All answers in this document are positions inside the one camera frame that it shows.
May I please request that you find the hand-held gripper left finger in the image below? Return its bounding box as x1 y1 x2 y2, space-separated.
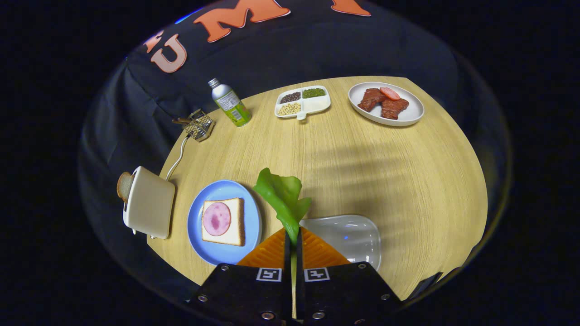
186 228 291 326

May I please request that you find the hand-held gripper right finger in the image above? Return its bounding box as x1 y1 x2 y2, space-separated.
297 226 404 326

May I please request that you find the green lettuce leaf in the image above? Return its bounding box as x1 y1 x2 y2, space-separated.
252 168 312 320

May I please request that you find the toasted bread slice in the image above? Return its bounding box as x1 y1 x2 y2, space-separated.
116 172 135 203

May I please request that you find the small white rounded plate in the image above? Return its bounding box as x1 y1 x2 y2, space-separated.
299 215 382 271

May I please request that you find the white bread slice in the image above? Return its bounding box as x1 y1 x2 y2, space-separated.
201 197 246 247

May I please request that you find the pink ham slice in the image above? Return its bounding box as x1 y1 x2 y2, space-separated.
203 202 232 236

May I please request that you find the blue plate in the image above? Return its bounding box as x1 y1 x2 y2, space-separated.
187 180 263 266

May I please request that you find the white toaster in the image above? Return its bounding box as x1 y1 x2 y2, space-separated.
123 166 176 240

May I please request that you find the white divided dish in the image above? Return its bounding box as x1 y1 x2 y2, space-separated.
275 85 331 120

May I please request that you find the silver bottle with green label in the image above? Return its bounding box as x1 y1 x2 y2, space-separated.
208 78 251 127

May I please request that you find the brown meat slice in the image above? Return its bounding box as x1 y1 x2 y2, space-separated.
358 88 387 112
381 98 410 120

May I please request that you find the round white plate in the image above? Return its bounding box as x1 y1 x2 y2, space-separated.
348 81 425 126

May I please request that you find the black backdrop cloth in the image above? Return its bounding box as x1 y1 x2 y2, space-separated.
79 0 512 308

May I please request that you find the white toaster cable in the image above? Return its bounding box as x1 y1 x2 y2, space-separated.
165 134 191 182

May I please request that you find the small wire basket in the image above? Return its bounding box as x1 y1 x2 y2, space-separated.
172 109 214 142

